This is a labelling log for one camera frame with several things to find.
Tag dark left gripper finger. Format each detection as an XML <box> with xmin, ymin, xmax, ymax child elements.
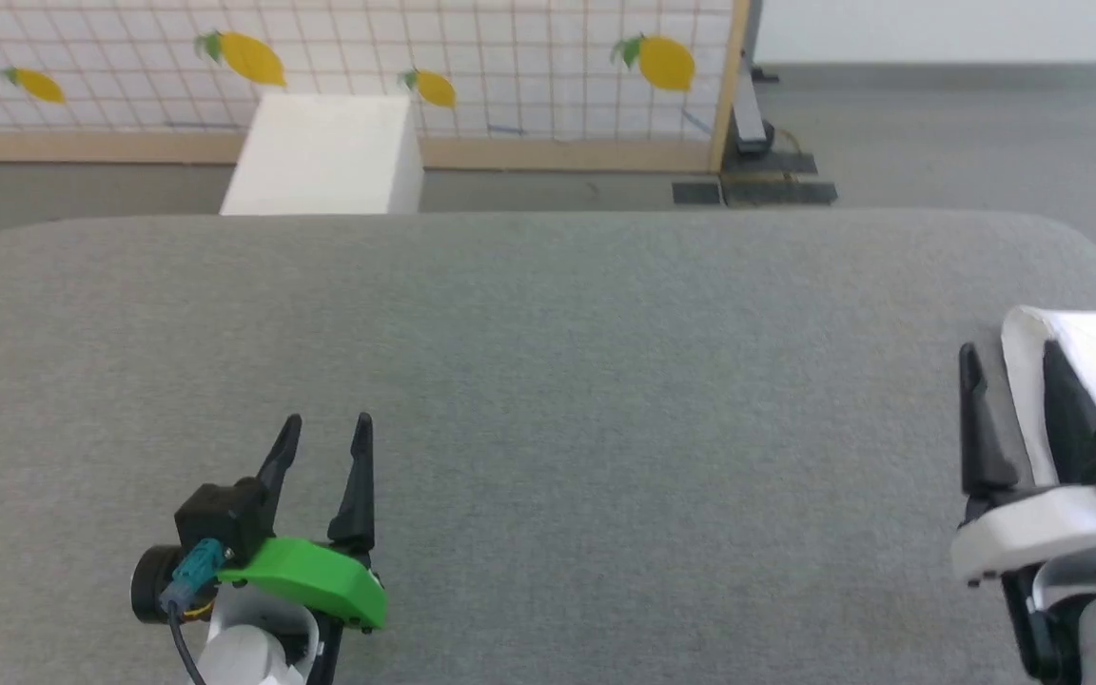
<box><xmin>255</xmin><ymin>413</ymin><xmax>304</xmax><ymax>545</ymax></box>
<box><xmin>326</xmin><ymin>411</ymin><xmax>377</xmax><ymax>555</ymax></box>

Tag long black floor plate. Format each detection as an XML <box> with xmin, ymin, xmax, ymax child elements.
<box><xmin>721</xmin><ymin>179</ymin><xmax>838</xmax><ymax>206</ymax></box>

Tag grey metal stand post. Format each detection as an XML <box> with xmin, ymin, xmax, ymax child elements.
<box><xmin>731</xmin><ymin>0</ymin><xmax>781</xmax><ymax>159</ymax></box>

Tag left black cable teal plug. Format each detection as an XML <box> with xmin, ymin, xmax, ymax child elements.
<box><xmin>160</xmin><ymin>538</ymin><xmax>227</xmax><ymax>685</ymax></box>

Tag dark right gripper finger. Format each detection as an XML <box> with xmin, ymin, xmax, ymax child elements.
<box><xmin>1041</xmin><ymin>340</ymin><xmax>1096</xmax><ymax>488</ymax></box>
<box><xmin>958</xmin><ymin>342</ymin><xmax>1022</xmax><ymax>503</ymax></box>

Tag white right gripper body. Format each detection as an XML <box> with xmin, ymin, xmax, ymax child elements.
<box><xmin>949</xmin><ymin>483</ymin><xmax>1096</xmax><ymax>587</ymax></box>

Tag white and navy raglan shirt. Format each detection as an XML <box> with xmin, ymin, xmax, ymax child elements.
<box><xmin>0</xmin><ymin>210</ymin><xmax>1096</xmax><ymax>685</ymax></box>

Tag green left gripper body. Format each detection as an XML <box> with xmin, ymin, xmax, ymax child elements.
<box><xmin>130</xmin><ymin>537</ymin><xmax>389</xmax><ymax>635</ymax></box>

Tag lemon-pattern grid panel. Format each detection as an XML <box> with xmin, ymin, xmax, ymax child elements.
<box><xmin>0</xmin><ymin>0</ymin><xmax>754</xmax><ymax>175</ymax></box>

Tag white box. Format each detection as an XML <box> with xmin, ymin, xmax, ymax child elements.
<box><xmin>219</xmin><ymin>91</ymin><xmax>425</xmax><ymax>217</ymax></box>

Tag black stand base plate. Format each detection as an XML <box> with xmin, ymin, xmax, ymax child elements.
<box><xmin>736</xmin><ymin>150</ymin><xmax>819</xmax><ymax>175</ymax></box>

